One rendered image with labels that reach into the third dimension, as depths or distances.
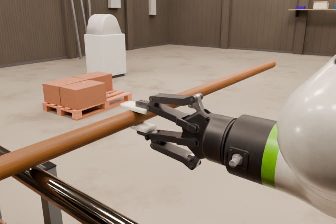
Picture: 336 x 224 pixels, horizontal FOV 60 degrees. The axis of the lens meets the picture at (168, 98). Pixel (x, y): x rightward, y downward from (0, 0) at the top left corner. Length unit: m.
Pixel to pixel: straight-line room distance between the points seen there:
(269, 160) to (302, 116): 0.15
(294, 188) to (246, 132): 0.09
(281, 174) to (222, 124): 0.11
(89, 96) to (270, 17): 8.70
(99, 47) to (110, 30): 0.44
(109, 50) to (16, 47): 3.38
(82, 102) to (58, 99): 0.42
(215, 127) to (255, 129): 0.06
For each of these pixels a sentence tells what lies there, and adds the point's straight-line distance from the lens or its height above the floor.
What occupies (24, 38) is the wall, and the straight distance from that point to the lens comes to 9.13.
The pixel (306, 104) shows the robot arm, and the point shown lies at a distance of 0.26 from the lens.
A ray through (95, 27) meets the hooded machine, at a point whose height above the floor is 1.10.
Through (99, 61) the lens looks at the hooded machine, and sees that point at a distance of 6.41.
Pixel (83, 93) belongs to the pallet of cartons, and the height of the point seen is 0.35.
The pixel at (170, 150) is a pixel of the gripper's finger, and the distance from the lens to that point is 0.52.
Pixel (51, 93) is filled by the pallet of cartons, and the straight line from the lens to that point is 4.44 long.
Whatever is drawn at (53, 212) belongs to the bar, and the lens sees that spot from 1.01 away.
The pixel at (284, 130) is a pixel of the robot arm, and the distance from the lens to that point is 0.27.
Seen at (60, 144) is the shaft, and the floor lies 1.20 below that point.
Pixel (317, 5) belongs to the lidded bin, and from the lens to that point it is 10.77.
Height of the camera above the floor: 1.38
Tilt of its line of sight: 16 degrees down
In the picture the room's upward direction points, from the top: straight up
